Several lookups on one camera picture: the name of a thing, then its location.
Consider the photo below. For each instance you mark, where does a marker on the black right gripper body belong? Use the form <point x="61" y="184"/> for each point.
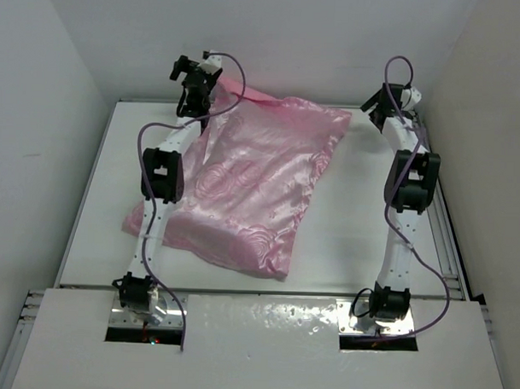
<point x="372" y="112"/>

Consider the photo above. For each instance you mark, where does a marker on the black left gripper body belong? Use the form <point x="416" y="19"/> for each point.
<point x="210" y="79"/>

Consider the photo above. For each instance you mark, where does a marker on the pink satin pillowcase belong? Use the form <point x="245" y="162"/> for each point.
<point x="249" y="177"/>

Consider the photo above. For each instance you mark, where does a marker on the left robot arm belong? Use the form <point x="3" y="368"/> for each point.
<point x="161" y="149"/>

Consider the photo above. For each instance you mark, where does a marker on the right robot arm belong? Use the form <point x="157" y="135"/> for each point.
<point x="408" y="191"/>

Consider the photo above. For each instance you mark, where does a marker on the white front cover panel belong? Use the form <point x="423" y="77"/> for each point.
<point x="238" y="342"/>

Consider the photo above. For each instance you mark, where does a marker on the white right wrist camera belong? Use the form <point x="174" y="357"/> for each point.
<point x="410" y="97"/>

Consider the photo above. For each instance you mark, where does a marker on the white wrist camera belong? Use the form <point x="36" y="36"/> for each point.
<point x="410" y="97"/>
<point x="211" y="62"/>

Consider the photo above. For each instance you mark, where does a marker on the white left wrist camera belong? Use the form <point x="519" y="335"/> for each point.
<point x="211" y="62"/>

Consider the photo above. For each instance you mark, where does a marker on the right aluminium rail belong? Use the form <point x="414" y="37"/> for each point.
<point x="440" y="265"/>

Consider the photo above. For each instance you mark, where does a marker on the aluminium rail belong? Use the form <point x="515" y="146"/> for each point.
<point x="440" y="265"/>
<point x="18" y="342"/>

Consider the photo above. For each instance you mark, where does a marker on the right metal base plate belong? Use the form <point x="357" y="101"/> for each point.
<point x="351" y="325"/>

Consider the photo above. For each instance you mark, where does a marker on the metal base plate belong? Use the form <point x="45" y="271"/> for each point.
<point x="351" y="325"/>
<point x="163" y="314"/>

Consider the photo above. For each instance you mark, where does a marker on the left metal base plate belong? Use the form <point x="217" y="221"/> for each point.
<point x="163" y="314"/>

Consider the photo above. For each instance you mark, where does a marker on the left aluminium rail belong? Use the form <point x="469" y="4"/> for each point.
<point x="18" y="342"/>

